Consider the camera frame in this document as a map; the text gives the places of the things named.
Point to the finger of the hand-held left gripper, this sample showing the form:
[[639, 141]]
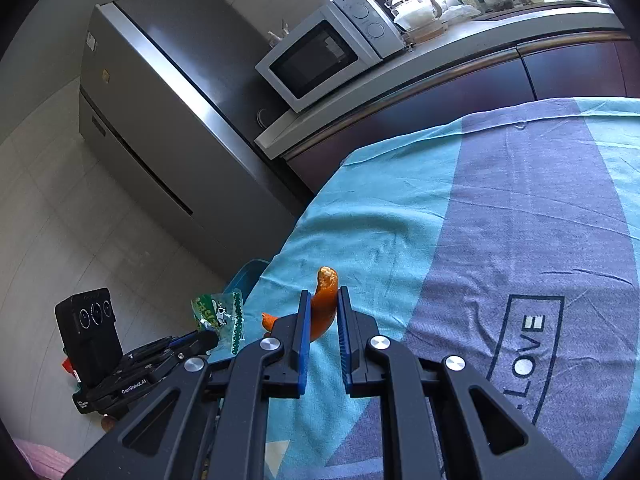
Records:
[[200, 339]]

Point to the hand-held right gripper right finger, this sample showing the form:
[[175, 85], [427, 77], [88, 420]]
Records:
[[346, 355]]

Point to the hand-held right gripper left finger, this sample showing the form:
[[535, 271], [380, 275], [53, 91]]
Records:
[[301, 355]]

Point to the green printed snack wrapper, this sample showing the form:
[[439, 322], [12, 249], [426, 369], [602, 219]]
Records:
[[225, 315]]

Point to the curved orange peel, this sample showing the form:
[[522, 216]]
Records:
[[322, 305]]

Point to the blue bin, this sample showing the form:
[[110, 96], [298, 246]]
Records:
[[247, 275]]

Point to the pink cloth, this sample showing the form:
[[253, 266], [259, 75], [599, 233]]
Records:
[[40, 460]]

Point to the teal purple printed cloth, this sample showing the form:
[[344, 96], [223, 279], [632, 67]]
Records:
[[400, 210]]

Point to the grey refrigerator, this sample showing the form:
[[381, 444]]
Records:
[[175, 110]]

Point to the dark kitchen counter cabinet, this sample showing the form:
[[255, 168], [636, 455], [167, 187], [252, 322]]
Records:
[[450, 90]]

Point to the white microwave oven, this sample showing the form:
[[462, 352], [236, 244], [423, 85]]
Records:
[[310, 60]]

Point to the wooden trivet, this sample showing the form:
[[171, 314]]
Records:
[[427, 32]]

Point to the glass kettle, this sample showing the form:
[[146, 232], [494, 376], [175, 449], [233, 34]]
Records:
[[415, 10]]

